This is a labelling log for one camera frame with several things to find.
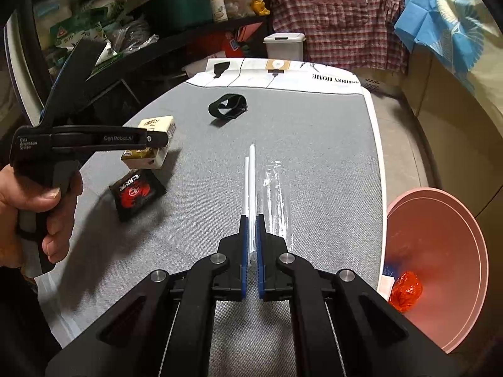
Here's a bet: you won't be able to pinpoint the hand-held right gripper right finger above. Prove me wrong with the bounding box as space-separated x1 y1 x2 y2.
255 214 458 377

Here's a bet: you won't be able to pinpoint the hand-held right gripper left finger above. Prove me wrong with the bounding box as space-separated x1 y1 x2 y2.
45 214 249 377

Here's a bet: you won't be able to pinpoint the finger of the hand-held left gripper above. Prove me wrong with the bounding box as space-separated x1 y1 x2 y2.
94 126 169 152

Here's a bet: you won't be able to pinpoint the white cardboard box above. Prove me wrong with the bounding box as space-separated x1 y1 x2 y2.
121 115 176 170

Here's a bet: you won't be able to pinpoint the short white straw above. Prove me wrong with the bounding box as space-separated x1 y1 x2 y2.
240 156 251 221

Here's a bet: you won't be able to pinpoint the long white straw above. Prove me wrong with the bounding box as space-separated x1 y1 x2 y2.
247 144 257 264

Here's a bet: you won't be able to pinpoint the red plastic bag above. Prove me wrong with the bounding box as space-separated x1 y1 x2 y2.
390 271 424 314

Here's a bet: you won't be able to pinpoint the pink plastic basin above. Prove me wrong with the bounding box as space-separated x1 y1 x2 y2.
383 188 489 354

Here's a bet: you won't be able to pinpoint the person's left forearm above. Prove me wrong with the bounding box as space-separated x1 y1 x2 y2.
0 265 73 377

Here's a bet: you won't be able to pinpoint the person's left hand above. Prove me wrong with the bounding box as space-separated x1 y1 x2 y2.
0 163 84 268

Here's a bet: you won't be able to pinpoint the clear plastic wrapper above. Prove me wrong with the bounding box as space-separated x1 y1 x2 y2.
257 159 294 245

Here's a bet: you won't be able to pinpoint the black red snack packet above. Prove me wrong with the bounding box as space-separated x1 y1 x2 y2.
109 170 167 222

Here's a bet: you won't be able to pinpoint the clear plastic bags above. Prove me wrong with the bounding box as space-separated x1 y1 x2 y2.
108 18 159 55

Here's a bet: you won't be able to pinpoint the black shelf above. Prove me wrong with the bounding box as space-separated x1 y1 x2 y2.
24 0 273 126

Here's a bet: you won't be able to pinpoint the grey table mat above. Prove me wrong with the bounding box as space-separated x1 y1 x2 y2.
35 80 388 377

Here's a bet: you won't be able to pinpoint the green white bag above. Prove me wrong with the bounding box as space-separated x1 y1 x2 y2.
49 0 126 77

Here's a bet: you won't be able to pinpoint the white paper scrap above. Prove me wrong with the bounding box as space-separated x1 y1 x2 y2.
378 276 396 298

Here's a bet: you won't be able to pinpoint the green storage box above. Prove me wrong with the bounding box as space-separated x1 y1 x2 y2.
147 0 213 37

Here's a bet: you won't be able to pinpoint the white lidded bin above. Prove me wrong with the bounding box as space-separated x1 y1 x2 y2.
263 32 306 60

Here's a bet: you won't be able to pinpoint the red plaid shirt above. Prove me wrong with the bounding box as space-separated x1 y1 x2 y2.
265 0 409 73

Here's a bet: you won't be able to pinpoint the blue patterned cloth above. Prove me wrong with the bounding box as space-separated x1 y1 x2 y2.
394 0 492 83

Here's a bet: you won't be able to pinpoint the black strap band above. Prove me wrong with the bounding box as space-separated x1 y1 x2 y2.
208 93 248 120

